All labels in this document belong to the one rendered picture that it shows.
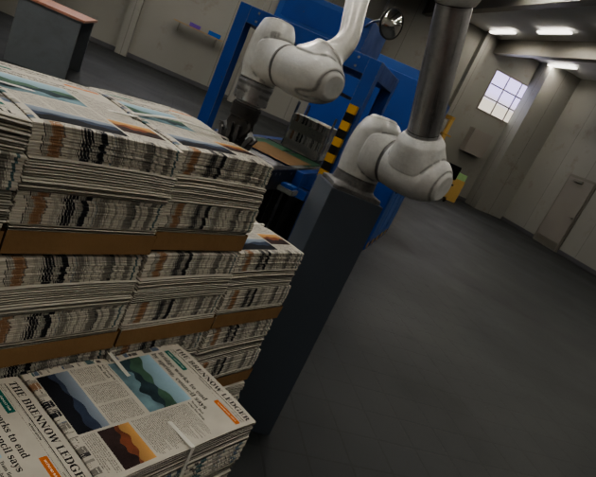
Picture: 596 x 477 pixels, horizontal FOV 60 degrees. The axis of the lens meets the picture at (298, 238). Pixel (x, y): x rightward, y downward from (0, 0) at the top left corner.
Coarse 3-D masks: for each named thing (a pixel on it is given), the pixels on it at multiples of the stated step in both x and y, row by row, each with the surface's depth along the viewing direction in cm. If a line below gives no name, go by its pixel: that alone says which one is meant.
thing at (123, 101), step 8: (96, 88) 121; (104, 96) 115; (112, 96) 119; (120, 96) 123; (128, 96) 127; (120, 104) 113; (128, 104) 117; (136, 104) 121; (144, 104) 125; (152, 104) 131; (160, 104) 136; (144, 112) 117; (152, 112) 121; (160, 112) 125; (168, 112) 130; (176, 112) 135; (168, 120) 121; (184, 120) 129; (192, 120) 133; (200, 128) 130; (208, 128) 134
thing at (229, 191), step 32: (160, 128) 108; (192, 160) 103; (224, 160) 110; (256, 160) 120; (192, 192) 106; (224, 192) 113; (256, 192) 122; (160, 224) 104; (192, 224) 111; (224, 224) 119
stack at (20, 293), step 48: (0, 288) 84; (48, 288) 90; (96, 288) 99; (144, 288) 108; (192, 288) 120; (240, 288) 137; (288, 288) 155; (0, 336) 88; (48, 336) 96; (192, 336) 131; (240, 336) 149; (240, 384) 162
